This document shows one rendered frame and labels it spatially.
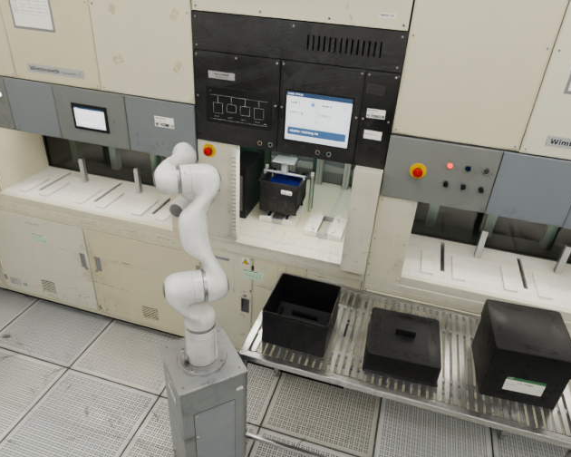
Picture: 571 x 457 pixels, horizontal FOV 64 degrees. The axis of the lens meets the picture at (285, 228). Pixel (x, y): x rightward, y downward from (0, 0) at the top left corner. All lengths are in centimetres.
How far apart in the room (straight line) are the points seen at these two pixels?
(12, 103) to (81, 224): 72
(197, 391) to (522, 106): 162
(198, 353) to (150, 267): 105
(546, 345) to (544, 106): 87
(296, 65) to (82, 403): 210
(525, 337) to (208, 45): 170
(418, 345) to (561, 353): 50
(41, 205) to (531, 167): 256
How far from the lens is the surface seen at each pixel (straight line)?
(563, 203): 214
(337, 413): 278
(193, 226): 162
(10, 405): 305
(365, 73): 194
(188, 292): 166
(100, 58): 241
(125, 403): 286
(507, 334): 194
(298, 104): 202
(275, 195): 251
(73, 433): 281
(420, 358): 193
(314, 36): 196
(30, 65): 269
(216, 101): 215
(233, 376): 190
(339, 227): 255
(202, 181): 161
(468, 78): 194
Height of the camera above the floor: 219
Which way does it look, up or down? 31 degrees down
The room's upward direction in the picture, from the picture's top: 4 degrees clockwise
